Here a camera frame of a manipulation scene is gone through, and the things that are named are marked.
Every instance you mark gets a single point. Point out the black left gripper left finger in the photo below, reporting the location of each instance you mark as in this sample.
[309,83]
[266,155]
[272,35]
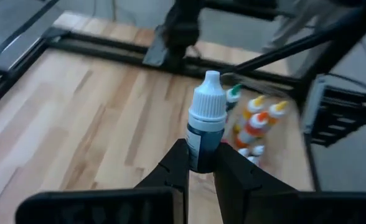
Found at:
[108,208]

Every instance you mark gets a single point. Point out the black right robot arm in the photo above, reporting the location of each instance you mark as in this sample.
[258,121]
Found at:
[181,31]

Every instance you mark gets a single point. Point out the red food coloring bottle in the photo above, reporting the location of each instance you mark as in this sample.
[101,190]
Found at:
[251,130]

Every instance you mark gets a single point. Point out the black table frame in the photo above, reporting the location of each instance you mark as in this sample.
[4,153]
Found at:
[108,51]

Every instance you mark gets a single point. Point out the small dark dropper bottle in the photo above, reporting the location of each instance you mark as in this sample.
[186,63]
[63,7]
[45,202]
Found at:
[257,150]
[206,124]

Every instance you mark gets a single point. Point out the clear plastic container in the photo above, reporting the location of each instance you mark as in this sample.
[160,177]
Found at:
[279,149]

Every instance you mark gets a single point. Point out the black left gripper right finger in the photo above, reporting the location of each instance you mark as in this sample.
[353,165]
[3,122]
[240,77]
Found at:
[264,205]

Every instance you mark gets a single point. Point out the green food coloring bottle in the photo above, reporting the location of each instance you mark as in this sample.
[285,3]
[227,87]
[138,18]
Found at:
[234,93]

